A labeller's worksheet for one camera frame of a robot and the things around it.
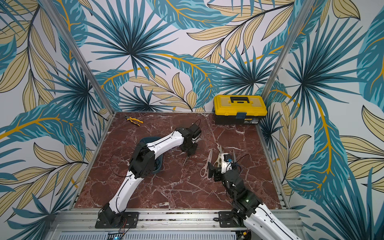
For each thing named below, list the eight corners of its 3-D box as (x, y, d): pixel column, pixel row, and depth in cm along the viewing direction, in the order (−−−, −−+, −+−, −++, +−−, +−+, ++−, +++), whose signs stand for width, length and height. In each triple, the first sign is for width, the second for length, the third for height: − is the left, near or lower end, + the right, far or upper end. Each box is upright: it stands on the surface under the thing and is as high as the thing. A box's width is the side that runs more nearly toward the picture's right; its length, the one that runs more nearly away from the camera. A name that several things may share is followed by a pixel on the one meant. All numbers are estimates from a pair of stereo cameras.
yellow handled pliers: (123, 119, 117) (122, 117, 116) (127, 115, 120) (126, 114, 118) (140, 126, 113) (139, 125, 111) (143, 123, 115) (143, 121, 114)
